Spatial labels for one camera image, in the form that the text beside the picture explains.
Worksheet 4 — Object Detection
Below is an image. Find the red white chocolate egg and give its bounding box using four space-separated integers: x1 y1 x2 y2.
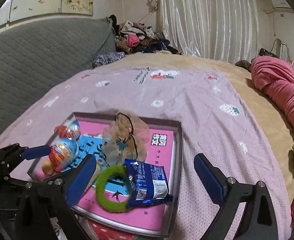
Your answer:
54 120 81 141

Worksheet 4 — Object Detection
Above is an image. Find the green fuzzy hair tie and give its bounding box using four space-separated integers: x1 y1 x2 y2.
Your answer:
95 164 134 214

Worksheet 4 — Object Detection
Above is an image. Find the blue floral cloth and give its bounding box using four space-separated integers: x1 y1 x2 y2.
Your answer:
92 51 125 68

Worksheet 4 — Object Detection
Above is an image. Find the small tan round toy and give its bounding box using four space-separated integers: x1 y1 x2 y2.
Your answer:
41 160 54 177

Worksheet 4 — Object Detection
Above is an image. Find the orange snack bar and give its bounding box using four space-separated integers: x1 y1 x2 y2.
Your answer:
87 165 101 189

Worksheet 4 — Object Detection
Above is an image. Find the white air conditioner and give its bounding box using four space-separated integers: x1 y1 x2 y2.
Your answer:
271 0 291 9

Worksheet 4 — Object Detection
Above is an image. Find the red blue chocolate egg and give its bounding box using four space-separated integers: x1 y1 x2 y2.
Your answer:
48 138 78 172

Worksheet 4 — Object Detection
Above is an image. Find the white satin curtain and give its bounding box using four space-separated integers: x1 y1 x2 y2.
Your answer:
158 0 259 63

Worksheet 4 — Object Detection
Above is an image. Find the pile of clothes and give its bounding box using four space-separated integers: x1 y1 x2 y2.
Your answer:
108 15 182 55

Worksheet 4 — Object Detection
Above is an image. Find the grey quilted headboard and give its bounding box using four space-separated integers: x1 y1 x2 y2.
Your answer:
0 18 116 135

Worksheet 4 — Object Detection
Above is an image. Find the dark tray with pink book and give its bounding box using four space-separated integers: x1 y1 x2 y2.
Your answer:
27 112 183 238

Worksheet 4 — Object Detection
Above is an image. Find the blue snack packet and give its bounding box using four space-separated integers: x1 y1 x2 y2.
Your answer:
124 159 173 209

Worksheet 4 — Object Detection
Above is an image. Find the pink strawberry print blanket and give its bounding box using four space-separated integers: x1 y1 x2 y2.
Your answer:
0 68 291 239

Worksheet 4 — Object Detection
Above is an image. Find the pink rolled quilt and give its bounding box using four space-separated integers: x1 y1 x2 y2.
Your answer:
251 56 294 128

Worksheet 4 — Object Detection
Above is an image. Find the beige organza scrunchie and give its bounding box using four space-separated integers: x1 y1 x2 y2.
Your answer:
102 111 150 166

